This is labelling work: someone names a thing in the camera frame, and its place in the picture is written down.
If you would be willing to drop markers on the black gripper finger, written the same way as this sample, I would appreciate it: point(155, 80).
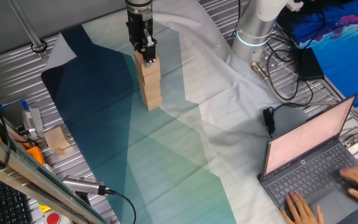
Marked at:
point(150, 49)

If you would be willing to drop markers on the black power adapter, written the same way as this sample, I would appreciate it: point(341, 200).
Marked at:
point(310, 65)

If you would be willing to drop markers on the grey metal pole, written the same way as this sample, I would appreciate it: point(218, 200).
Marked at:
point(23, 23)

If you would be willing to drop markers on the aluminium frame beam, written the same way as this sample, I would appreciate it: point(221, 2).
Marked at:
point(26, 174)

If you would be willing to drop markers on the grey laptop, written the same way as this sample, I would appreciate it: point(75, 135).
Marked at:
point(306, 137)

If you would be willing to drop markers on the silver cylindrical device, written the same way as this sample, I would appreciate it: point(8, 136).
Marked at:
point(82, 185)

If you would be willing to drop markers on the black keyboard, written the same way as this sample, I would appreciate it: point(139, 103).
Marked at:
point(5, 203)

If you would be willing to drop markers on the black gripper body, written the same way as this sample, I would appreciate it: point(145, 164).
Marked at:
point(137, 26)

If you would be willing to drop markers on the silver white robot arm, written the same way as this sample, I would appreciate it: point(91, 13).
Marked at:
point(253, 28)

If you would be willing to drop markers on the grey box red button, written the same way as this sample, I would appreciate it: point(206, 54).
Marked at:
point(53, 218)

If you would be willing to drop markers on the person's left hand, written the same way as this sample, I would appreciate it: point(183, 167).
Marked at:
point(304, 216)

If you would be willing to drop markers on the blue illustrated mat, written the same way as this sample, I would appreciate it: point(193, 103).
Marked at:
point(350, 53)

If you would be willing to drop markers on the orange button box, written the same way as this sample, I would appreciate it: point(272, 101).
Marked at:
point(36, 155)

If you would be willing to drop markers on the wooden cube block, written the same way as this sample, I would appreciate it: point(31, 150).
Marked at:
point(140, 62)
point(55, 138)
point(152, 95)
point(153, 105)
point(149, 76)
point(150, 85)

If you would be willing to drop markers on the blue green white cloth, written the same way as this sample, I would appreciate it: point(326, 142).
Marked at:
point(98, 93)

